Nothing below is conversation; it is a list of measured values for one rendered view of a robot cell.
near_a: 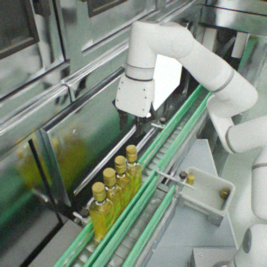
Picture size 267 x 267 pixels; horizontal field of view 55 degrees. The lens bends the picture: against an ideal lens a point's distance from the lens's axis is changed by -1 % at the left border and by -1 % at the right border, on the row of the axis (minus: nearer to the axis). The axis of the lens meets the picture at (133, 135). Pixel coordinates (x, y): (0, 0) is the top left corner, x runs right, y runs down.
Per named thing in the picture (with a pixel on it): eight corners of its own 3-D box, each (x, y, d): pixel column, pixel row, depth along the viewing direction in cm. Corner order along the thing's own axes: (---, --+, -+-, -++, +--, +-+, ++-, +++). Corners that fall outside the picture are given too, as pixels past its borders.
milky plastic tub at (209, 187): (186, 176, 125) (189, 164, 119) (232, 196, 117) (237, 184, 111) (170, 202, 114) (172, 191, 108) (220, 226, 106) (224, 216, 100)
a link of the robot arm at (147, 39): (188, 24, 66) (199, 30, 58) (179, 65, 72) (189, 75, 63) (130, 16, 64) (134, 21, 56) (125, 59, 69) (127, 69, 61)
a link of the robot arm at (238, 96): (229, 108, 62) (185, 127, 74) (280, 149, 70) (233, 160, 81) (235, 61, 70) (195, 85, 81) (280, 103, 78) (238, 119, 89)
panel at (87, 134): (175, 83, 144) (183, 21, 121) (180, 85, 143) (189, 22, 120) (64, 203, 88) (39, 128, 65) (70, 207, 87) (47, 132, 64)
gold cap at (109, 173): (108, 174, 80) (107, 165, 77) (118, 179, 78) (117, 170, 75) (101, 183, 77) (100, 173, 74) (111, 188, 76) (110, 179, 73)
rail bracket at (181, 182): (157, 179, 107) (158, 159, 99) (195, 197, 101) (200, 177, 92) (153, 184, 106) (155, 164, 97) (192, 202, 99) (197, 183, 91)
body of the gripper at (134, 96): (115, 69, 67) (111, 108, 72) (149, 80, 63) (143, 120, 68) (130, 64, 73) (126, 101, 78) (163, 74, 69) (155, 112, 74)
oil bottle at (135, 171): (129, 191, 104) (129, 154, 89) (141, 196, 102) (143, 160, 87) (121, 201, 100) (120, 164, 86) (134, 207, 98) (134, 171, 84)
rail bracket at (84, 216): (81, 220, 95) (75, 199, 86) (95, 229, 92) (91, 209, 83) (73, 228, 92) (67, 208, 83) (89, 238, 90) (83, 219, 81)
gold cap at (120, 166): (118, 163, 83) (118, 153, 80) (128, 167, 82) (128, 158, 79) (112, 170, 81) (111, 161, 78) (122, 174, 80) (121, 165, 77)
